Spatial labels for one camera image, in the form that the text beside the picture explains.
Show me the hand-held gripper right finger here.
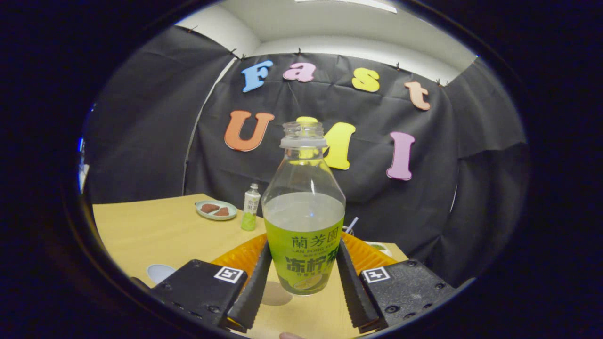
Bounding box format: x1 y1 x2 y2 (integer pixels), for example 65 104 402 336
335 232 456 334

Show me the white cup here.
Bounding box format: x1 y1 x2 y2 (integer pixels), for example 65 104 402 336
147 264 177 285

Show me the green label juice bottle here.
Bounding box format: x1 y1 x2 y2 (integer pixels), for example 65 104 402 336
261 121 347 296

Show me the round brown coaster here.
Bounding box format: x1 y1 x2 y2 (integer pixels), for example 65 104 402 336
261 281 293 307

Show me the pale green plate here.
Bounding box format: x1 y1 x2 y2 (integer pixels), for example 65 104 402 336
195 200 238 221

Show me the ceiling light panel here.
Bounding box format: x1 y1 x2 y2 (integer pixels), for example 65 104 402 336
294 0 399 14

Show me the wooden table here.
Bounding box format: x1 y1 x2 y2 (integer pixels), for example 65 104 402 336
92 193 409 339

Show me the slim white green bottle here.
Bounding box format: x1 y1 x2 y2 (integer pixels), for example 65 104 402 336
241 183 261 232

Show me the white divided tray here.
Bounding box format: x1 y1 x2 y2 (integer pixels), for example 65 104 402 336
365 241 392 258

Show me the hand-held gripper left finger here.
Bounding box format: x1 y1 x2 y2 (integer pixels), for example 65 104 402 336
151 234 274 334

